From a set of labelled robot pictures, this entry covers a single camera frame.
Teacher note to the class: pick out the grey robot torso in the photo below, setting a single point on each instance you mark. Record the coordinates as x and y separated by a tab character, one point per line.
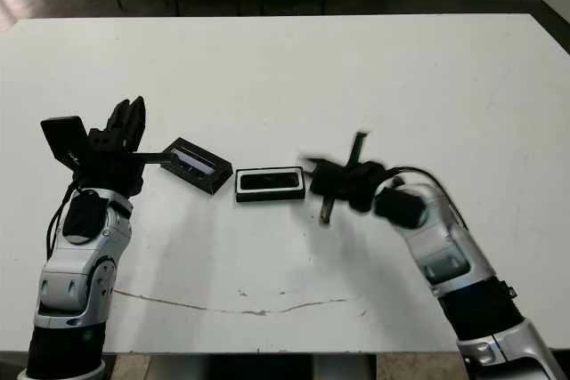
258	369

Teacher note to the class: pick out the black box lid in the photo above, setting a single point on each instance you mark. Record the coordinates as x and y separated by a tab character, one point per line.
196	162

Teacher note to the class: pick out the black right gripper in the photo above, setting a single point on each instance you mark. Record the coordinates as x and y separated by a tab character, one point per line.
363	184

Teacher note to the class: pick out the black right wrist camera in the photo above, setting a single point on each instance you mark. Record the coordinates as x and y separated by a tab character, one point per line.
325	177

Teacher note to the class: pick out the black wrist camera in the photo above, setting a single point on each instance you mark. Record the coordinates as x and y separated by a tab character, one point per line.
325	177
63	135

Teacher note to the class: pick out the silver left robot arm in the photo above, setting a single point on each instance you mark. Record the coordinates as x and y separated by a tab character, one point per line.
73	286

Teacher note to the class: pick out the black box base white lining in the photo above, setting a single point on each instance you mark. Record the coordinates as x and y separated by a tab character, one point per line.
267	197

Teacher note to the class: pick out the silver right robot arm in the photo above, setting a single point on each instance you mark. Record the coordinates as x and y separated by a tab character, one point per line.
445	237

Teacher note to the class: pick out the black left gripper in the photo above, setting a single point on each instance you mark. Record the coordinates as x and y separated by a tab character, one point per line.
110	166

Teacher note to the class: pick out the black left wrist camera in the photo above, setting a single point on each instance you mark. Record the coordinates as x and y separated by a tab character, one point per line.
63	135

